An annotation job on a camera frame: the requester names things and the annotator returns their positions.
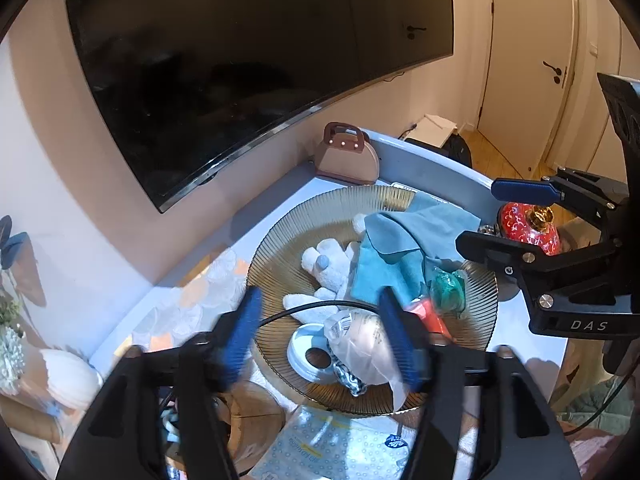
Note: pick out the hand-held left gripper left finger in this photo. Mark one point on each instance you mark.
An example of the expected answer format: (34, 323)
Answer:
(242, 340)

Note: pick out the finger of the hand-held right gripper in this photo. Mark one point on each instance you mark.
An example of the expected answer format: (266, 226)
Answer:
(500, 255)
(525, 190)

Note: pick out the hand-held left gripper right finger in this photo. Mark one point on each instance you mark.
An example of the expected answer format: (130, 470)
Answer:
(400, 340)

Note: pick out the clear plastic bag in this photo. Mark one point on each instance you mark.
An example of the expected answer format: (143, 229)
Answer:
(365, 345)

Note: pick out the pale blue bottle lid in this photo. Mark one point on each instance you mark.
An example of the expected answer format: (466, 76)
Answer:
(300, 347)

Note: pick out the blue checkered fabric bow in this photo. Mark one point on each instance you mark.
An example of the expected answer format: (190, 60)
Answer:
(350, 379)

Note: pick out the grey-blue cloth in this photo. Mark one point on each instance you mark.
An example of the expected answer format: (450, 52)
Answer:
(435, 220)

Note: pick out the white plush rabbit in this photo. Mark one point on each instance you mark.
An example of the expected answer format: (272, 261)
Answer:
(330, 270)

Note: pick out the ribbed amber glass plate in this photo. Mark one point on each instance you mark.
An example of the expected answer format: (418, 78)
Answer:
(285, 240)

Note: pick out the red patterned ceramic jar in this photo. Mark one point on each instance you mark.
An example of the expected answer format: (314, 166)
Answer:
(520, 225)

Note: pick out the leaf patterned tablecloth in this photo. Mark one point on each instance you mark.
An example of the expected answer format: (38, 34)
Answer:
(200, 305)

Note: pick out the green item in clear wrap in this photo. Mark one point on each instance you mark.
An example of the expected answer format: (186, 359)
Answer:
(447, 290)

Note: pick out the black bag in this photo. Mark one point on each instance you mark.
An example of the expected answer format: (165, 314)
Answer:
(457, 152)

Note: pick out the round wooden board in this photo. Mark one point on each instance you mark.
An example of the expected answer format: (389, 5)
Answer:
(255, 420)

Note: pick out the white flat box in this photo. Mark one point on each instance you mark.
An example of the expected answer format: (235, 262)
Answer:
(435, 127)

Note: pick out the pale patterned packet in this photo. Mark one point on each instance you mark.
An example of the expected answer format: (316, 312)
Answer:
(320, 445)

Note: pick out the cream door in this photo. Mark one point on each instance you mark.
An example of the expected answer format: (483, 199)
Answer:
(530, 35)

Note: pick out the olive green quilted garment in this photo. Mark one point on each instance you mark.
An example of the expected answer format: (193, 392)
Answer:
(595, 405)

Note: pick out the brown handbag shaped box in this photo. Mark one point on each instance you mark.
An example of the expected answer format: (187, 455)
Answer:
(345, 165)

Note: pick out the white ribbed flower vase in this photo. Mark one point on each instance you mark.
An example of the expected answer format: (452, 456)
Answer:
(10, 360)

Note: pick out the black television screen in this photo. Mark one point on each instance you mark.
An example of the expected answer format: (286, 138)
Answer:
(225, 60)

